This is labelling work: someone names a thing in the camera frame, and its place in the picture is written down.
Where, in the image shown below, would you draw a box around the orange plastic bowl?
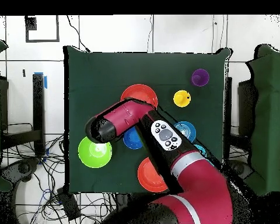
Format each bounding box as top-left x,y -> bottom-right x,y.
137,156 -> 170,193
120,83 -> 159,109

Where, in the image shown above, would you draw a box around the dark blue plastic bowl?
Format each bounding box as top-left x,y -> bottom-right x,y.
122,127 -> 144,150

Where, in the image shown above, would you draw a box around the yellow plastic cup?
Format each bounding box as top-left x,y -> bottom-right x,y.
173,90 -> 192,109

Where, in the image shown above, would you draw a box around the blue ribbed plastic bowl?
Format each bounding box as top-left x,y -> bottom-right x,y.
173,120 -> 197,144

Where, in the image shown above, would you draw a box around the green plastic bowl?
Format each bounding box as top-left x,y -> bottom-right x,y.
78,136 -> 113,169

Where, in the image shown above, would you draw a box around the dark green tablecloth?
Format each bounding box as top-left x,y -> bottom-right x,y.
63,45 -> 233,195

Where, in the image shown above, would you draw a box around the light blue plastic bowl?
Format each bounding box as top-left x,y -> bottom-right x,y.
193,144 -> 208,159

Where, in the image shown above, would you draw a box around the purple plastic cup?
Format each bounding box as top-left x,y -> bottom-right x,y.
191,68 -> 210,88

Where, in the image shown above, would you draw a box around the blue tape strip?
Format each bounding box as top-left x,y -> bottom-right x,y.
34,71 -> 48,90

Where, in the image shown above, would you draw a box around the black power brick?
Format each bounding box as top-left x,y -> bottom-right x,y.
57,187 -> 82,221

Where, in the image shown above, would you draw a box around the black metal post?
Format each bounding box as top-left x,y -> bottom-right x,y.
224,76 -> 233,160
32,72 -> 46,156

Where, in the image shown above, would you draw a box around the black cable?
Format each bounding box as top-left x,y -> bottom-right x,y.
66,15 -> 91,53

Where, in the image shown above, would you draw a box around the tangled floor cables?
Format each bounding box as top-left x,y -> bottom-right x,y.
2,134 -> 117,224

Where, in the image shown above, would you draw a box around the grey pedestal foot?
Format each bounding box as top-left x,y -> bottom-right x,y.
228,159 -> 256,185
0,157 -> 41,183

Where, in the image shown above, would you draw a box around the black square frame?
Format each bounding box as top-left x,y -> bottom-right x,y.
24,15 -> 60,43

